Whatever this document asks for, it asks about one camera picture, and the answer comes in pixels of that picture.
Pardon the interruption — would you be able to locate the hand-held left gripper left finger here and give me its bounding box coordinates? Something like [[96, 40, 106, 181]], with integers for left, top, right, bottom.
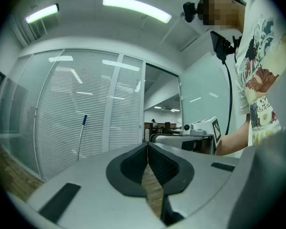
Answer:
[[8, 142, 169, 229]]

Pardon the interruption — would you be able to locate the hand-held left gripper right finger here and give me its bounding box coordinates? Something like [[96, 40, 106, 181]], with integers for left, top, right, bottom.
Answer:
[[147, 142, 241, 228]]

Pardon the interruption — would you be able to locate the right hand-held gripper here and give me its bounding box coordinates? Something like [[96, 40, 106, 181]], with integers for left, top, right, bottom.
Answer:
[[149, 116, 223, 155]]

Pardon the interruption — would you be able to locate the person's right forearm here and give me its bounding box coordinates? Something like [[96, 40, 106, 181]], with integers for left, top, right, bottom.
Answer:
[[215, 120, 251, 156]]

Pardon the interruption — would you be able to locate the narrow white venetian blind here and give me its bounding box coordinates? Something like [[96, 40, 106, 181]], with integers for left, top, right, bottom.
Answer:
[[109, 55, 144, 150]]

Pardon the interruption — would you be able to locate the frosted glass board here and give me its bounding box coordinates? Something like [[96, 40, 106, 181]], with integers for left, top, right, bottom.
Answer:
[[180, 51, 237, 138]]

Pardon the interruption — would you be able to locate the wide white venetian blind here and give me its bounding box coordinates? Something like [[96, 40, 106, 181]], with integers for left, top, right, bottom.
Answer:
[[35, 48, 121, 180]]

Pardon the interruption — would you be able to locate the black chest monitor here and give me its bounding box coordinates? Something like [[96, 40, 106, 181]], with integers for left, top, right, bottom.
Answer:
[[209, 31, 243, 62]]

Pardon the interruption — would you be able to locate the person in white t-shirt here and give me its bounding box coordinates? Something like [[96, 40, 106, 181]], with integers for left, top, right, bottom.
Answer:
[[233, 0, 286, 150]]

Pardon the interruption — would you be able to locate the long ceiling light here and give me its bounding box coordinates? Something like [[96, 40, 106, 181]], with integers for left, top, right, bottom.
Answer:
[[102, 0, 173, 25], [25, 3, 60, 25]]

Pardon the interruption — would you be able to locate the person's head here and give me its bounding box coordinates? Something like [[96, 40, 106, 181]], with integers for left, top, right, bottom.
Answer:
[[197, 0, 247, 32]]

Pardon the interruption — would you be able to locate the ceiling air vent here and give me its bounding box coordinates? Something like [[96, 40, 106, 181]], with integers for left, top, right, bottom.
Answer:
[[26, 20, 50, 41]]

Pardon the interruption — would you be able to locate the thin black cable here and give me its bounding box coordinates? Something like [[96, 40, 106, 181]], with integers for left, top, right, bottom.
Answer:
[[222, 58, 234, 136]]

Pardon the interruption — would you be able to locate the black head camera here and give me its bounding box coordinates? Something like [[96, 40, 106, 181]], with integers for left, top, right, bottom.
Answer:
[[182, 0, 199, 23]]

